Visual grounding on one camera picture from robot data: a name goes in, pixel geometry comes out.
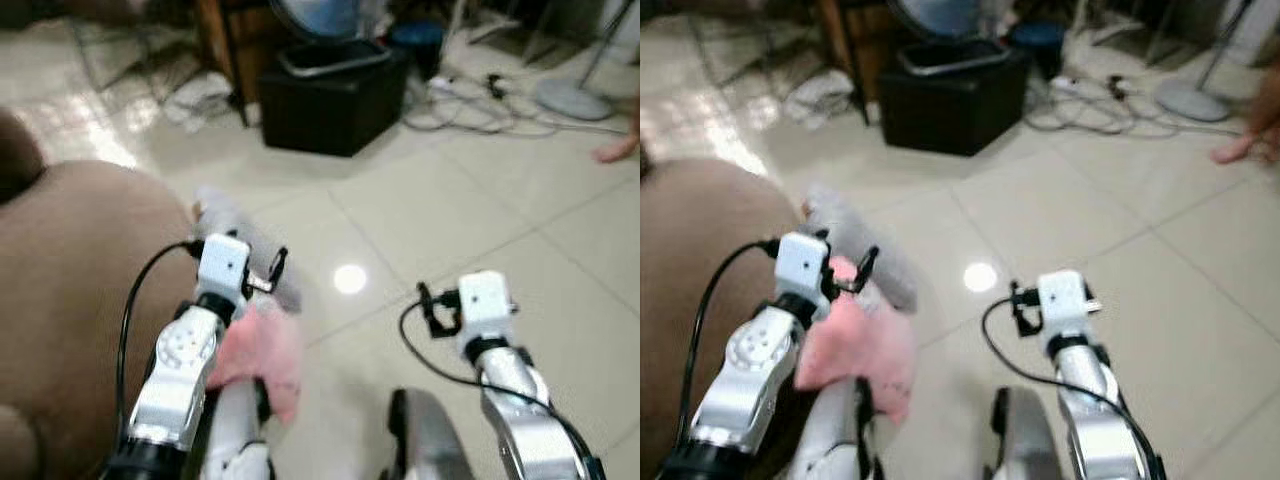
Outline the silver right robot leg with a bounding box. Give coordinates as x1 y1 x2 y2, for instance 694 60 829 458
386 387 473 480
988 386 1063 480

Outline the silver robot leg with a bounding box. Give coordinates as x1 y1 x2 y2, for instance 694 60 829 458
386 387 473 480
798 376 883 480
198 378 277 480
988 386 1063 480

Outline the silver left robot leg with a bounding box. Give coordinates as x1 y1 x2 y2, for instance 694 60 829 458
798 376 883 480
198 378 277 480

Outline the black storage box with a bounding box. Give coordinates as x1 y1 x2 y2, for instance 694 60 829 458
877 40 1032 159
257 40 412 159

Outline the white crumpled cloth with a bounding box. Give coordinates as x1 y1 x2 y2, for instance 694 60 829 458
160 70 237 133
784 68 858 127

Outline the person's bare foot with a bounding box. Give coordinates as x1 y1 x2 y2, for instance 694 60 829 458
592 112 641 165
1209 92 1280 167

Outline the brown wooden furniture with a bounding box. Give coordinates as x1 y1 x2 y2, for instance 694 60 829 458
193 0 293 129
814 0 906 127

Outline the white standing fan base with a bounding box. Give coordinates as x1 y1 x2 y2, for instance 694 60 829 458
1154 0 1256 124
531 0 641 123

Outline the blue round stool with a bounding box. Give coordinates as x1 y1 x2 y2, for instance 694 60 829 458
389 21 447 83
1009 21 1068 83

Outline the round blue fan head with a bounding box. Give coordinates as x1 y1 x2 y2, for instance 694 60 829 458
888 0 989 43
268 0 369 43

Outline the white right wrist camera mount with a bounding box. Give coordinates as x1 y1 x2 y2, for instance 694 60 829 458
456 270 518 348
1036 269 1095 342

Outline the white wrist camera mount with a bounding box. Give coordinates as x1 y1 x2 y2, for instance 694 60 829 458
1036 269 1095 342
194 232 252 302
774 231 832 302
456 270 518 348

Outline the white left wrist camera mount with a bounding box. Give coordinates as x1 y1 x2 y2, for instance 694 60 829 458
194 232 252 302
774 231 832 302

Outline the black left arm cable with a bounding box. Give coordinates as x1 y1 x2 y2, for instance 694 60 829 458
676 238 781 449
114 239 204 443

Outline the white power strip with cables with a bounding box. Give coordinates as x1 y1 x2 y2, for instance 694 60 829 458
1024 72 1246 138
402 72 629 138

